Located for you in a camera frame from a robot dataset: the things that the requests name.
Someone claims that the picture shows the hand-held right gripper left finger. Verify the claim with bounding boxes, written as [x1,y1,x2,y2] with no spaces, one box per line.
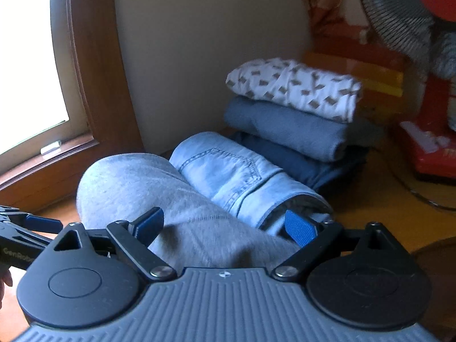
[52,207,178,283]

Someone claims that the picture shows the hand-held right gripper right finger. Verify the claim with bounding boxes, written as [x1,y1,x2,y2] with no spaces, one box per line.
[271,209,400,281]

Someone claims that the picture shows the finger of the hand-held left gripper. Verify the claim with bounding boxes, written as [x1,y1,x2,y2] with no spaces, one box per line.
[0,205,64,235]
[0,223,56,249]

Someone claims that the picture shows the grey sweatpants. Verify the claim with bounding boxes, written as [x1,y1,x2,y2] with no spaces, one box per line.
[76,154,303,268]

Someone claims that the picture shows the person's left hand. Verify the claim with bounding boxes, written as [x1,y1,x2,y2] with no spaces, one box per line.
[0,267,14,309]

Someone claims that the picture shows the navy folded garment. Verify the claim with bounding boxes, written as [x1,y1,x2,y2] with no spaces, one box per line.
[235,132,368,194]

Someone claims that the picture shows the folded light blue jeans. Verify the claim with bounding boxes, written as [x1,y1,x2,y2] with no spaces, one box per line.
[169,132,335,237]

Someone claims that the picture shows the blue folded garment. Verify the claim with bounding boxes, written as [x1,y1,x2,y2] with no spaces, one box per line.
[224,98,359,162]

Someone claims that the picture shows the white patterned folded cloth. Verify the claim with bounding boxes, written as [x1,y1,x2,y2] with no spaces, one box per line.
[226,58,363,123]

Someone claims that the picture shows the dark round stool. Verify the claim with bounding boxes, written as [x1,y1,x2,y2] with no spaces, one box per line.
[409,236,456,342]

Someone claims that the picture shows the wooden framed window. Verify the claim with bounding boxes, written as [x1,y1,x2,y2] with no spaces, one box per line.
[0,0,145,195]

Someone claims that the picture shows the orange striped box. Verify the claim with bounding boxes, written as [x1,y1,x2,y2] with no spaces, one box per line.
[304,36,407,115]

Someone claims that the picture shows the red electric fan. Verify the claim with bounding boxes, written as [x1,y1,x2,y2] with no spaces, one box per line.
[355,0,456,188]

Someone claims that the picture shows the floral curtain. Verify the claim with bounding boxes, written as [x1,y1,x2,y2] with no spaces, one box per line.
[295,0,372,45]

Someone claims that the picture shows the thin dark fan cable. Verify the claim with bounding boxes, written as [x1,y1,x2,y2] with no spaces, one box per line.
[378,150,456,211]

